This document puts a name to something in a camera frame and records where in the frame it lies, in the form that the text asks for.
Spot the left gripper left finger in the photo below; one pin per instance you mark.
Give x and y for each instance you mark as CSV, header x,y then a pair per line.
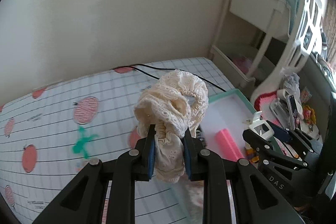
x,y
104,190

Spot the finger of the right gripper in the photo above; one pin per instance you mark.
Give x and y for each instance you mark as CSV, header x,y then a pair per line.
x,y
262,145
297,142

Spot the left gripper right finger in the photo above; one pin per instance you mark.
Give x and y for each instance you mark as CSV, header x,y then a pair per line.
x,y
234,191

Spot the white hair claw clip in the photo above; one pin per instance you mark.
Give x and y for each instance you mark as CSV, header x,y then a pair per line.
x,y
261,127

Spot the pink hair roller clip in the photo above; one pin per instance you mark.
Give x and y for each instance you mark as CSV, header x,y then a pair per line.
x,y
228,146

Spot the green rubber lizard toy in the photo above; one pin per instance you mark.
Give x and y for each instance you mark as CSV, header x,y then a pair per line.
x,y
79,146

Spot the cream lace scrunchies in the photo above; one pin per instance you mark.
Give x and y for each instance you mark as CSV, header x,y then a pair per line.
x,y
176,103

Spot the colourful block fidget toy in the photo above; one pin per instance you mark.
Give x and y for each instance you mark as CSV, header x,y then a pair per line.
x,y
251,154

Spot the pastel rainbow fuzzy scrunchie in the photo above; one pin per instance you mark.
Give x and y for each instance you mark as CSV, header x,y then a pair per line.
x,y
80,165

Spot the yellow rice cracker packet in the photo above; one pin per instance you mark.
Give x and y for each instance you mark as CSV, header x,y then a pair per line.
x,y
195,190

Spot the black toy car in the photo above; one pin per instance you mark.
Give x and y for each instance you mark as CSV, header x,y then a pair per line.
x,y
200,135

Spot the smartphone on stand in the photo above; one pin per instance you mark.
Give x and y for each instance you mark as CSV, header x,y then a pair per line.
x,y
294,115

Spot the grey phone stand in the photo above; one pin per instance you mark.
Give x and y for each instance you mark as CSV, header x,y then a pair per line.
x,y
280,110

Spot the crochet red pink mat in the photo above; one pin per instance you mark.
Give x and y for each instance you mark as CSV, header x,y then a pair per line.
x,y
263,103

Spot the teal shallow box tray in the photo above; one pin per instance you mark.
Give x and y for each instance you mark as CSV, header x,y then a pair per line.
x,y
229,111

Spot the crumpled grey tissue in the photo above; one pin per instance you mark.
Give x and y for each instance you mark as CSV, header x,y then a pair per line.
x,y
290,81

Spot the checked fruit print bedsheet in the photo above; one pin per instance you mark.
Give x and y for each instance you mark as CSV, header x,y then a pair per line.
x,y
39,129

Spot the white bedside shelf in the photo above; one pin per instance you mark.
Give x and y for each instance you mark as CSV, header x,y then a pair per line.
x,y
244,32

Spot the white cutout headboard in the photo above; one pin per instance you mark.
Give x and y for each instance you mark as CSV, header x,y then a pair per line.
x,y
305,36

